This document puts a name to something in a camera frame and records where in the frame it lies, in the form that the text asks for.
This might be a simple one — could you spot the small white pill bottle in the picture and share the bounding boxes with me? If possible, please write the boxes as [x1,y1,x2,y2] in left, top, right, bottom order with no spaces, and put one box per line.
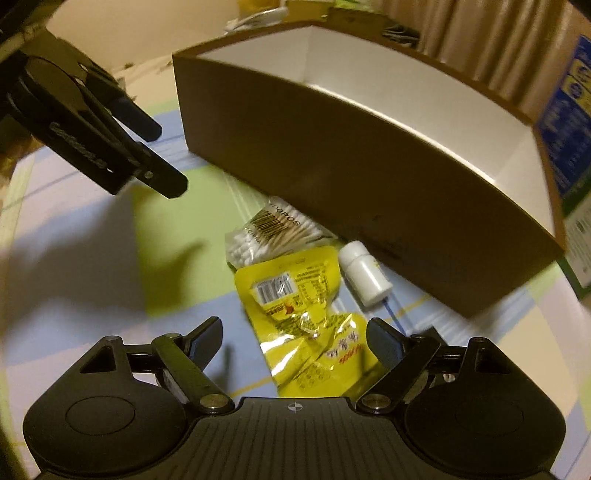
[339,241,393,307]

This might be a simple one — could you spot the yellow snack packet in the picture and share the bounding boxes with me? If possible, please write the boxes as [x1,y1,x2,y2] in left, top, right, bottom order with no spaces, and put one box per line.
[235,246,384,400]

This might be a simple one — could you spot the cotton swab bag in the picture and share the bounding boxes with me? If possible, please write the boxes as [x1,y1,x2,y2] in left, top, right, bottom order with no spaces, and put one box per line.
[225,197,337,269]

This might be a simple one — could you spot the checkered tablecloth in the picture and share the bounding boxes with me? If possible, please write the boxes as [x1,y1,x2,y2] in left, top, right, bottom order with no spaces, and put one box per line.
[1,107,590,479]

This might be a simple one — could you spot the green white carton box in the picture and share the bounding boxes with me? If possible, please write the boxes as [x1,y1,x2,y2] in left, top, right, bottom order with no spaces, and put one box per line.
[558,192,590,300]

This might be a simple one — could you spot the brown cardboard storage box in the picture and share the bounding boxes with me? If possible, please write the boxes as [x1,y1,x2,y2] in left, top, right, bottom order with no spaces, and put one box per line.
[173,21,566,317]

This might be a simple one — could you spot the blue milk carton box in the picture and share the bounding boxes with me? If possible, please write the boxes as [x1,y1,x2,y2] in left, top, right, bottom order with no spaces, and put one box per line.
[538,35,590,196]

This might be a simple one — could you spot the beige curtain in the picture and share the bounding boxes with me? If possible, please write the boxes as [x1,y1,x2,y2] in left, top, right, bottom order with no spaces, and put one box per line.
[378,0,590,120]

